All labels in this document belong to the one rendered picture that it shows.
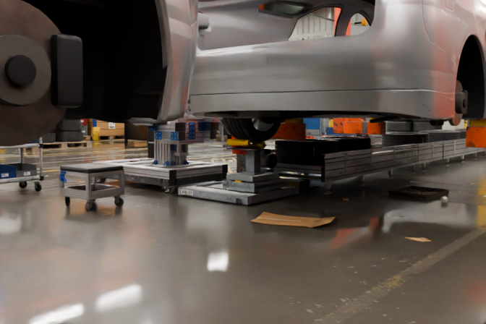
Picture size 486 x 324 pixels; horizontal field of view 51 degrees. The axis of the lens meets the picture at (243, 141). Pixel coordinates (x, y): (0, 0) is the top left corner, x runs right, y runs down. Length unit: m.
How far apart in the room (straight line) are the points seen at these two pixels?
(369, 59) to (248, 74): 0.83
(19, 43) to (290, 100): 2.26
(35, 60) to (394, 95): 2.16
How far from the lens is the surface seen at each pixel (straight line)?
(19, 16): 1.23
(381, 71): 2.94
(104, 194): 4.25
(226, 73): 3.47
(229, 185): 4.59
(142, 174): 5.25
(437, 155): 7.91
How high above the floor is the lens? 0.76
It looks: 3 degrees down
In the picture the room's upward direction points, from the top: straight up
